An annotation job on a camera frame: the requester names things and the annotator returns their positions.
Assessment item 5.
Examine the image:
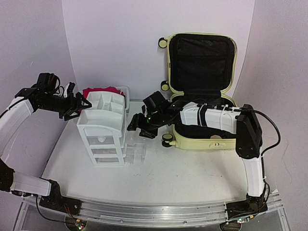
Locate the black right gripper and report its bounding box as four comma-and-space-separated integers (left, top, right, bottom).
127, 111, 164, 139

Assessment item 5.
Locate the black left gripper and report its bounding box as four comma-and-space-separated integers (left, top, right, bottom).
38, 91, 91, 120

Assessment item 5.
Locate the white plastic drawer organizer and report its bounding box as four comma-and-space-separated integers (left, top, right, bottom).
77, 95, 146, 166

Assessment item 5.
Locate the magenta pink garment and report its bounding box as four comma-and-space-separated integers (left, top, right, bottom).
82, 87, 125, 103

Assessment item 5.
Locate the white perforated plastic basket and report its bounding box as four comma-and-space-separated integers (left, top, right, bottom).
72, 85, 131, 116

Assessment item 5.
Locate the pale yellow hard-shell suitcase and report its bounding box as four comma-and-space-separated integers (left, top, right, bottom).
158, 33, 237, 150

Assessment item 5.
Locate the translucent white bottle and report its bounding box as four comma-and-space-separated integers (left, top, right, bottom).
97, 137, 106, 143

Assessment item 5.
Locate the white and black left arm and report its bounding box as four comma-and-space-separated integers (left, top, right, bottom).
0, 88, 92, 215

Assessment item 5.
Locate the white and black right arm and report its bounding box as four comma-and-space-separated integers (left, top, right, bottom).
127, 100, 269, 216

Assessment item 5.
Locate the beige hexagonal compact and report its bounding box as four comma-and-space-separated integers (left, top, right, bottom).
210, 135, 222, 140

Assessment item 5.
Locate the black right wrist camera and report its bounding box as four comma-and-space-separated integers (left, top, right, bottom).
143, 91, 170, 113

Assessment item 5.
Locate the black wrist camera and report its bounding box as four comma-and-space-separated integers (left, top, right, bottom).
37, 73, 61, 95
143, 91, 170, 113

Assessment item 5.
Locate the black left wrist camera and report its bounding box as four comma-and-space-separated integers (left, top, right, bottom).
37, 73, 61, 95

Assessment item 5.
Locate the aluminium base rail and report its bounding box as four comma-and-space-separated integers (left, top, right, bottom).
23, 182, 284, 226

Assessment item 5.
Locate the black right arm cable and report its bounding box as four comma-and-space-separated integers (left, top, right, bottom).
231, 108, 282, 207

